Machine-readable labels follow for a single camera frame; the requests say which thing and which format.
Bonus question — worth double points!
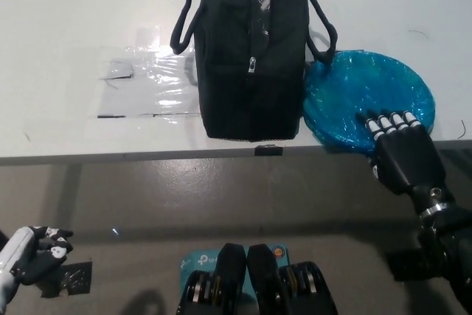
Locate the grey paper patch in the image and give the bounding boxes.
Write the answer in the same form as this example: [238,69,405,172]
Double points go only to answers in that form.
[98,58,136,80]

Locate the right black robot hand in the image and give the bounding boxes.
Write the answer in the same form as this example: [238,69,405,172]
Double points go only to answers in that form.
[355,108,454,201]

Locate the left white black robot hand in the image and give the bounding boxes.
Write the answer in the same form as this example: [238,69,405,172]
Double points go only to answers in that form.
[0,225,74,286]

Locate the teal tp-link box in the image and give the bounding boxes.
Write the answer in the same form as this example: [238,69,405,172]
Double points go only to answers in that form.
[178,245,291,296]

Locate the clear plastic film sheet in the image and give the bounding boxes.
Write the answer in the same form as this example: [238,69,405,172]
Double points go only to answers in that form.
[66,25,202,119]

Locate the black fabric bag with handles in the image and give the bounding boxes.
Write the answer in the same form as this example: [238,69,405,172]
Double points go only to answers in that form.
[170,0,339,142]

